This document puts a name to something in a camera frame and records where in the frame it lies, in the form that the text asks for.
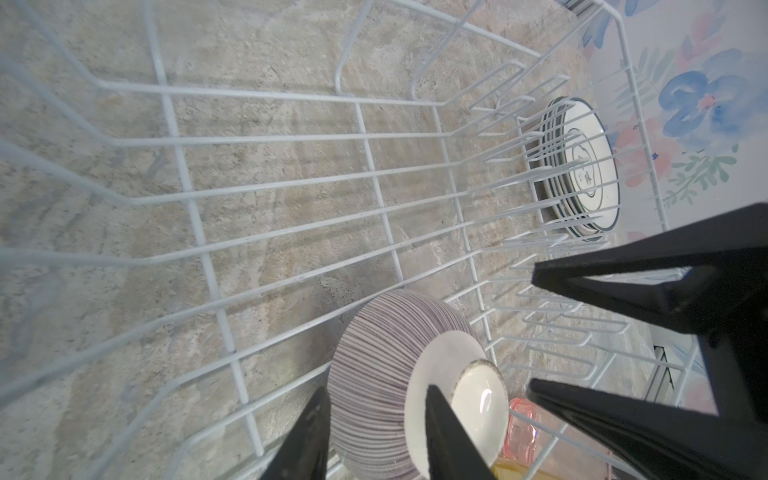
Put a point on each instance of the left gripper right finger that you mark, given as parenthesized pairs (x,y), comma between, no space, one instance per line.
(451,453)

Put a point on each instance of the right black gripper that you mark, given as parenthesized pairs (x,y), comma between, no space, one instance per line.
(707,278)

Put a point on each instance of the yellow glass cup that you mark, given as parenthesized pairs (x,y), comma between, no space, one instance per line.
(506,469)

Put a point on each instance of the white wire dish rack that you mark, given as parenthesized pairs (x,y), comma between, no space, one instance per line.
(198,196)

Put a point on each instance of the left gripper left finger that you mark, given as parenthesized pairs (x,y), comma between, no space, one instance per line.
(304,453)

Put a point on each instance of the pink glass cup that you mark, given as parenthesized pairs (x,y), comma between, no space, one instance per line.
(524,440)

